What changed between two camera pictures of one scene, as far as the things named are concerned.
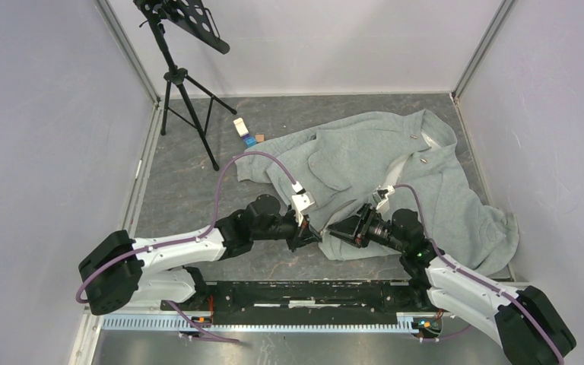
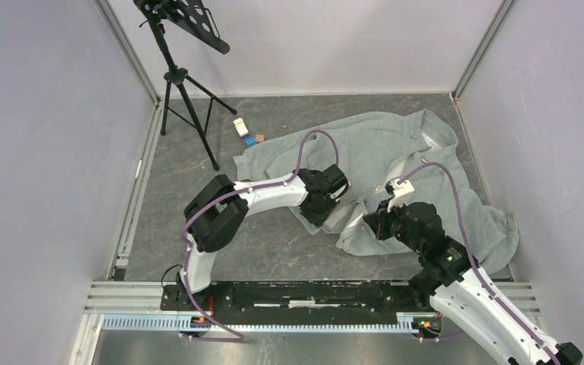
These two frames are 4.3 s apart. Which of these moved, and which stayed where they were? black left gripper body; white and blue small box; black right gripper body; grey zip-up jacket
Moved: black left gripper body; black right gripper body
Stayed: grey zip-up jacket; white and blue small box
